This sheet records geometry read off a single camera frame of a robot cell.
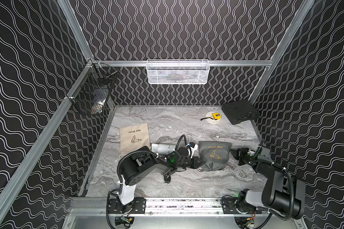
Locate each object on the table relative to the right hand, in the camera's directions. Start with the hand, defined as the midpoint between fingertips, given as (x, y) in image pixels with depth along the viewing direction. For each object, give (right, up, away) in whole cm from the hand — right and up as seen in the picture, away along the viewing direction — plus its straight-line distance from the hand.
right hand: (231, 148), depth 89 cm
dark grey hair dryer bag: (-11, -3, -3) cm, 12 cm away
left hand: (-17, -6, -7) cm, 20 cm away
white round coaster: (-7, +18, +21) cm, 28 cm away
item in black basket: (-80, +25, -6) cm, 84 cm away
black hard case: (+16, +25, +22) cm, 37 cm away
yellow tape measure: (-2, +21, +21) cm, 30 cm away
